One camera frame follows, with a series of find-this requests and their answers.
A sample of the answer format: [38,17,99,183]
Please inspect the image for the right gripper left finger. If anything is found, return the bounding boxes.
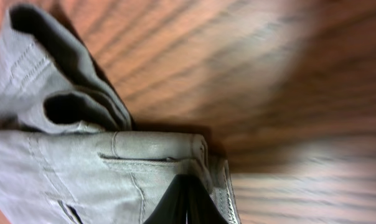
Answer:
[144,175,187,224]

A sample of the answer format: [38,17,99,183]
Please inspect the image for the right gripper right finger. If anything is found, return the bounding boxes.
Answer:
[187,175,227,224]

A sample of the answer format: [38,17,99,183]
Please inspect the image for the grey shorts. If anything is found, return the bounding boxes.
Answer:
[0,4,240,223]

